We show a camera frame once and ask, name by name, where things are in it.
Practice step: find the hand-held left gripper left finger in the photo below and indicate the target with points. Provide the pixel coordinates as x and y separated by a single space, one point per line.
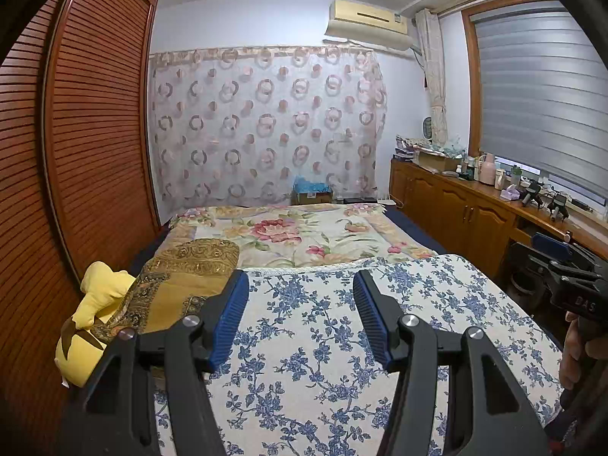
230 323

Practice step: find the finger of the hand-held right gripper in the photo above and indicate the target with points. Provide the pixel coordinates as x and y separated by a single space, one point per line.
551 243
539 263

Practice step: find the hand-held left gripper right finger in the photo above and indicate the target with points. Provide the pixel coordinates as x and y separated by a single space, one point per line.
373 318

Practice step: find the white blue floral cloth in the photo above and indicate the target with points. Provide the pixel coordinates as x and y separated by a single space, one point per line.
308 342

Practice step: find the golden brown patterned shirt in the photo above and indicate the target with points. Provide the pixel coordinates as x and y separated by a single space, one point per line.
166 294

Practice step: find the person's right hand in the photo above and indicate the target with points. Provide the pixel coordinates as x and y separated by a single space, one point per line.
572 351

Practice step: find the black tripod device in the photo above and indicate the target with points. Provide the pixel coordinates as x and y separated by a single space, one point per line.
532 194
558 208

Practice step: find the pink tissue pack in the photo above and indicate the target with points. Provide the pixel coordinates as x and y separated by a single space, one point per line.
509 194

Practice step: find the green capped bottle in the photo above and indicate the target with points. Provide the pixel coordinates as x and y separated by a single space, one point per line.
516 175

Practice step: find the pink thermos jug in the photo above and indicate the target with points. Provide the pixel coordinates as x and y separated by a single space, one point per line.
488 171

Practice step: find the wooden cabinet desk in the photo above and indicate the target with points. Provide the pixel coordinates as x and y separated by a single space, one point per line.
451 209

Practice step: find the pink floral blanket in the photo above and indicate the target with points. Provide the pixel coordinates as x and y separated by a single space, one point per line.
294 232

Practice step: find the yellow plush toy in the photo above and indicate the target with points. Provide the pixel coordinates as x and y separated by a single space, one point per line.
99 285

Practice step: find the grey window blind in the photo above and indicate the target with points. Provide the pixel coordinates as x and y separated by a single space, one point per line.
541 104

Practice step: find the open cardboard box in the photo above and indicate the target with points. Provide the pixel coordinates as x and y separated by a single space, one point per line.
437 161

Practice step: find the small white fan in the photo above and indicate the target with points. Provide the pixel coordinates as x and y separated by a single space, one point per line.
427 129

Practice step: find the stack of papers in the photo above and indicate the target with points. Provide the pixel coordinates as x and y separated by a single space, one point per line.
406 147

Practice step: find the cream window curtain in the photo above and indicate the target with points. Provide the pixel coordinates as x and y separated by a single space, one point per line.
434 76

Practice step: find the wooden louvered wardrobe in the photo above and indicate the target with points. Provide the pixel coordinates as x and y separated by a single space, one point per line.
85 152

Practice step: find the beige air conditioner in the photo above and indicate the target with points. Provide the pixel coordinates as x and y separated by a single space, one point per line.
368 21

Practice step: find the wooden window frame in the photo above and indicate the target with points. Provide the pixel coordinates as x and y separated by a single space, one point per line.
470 85

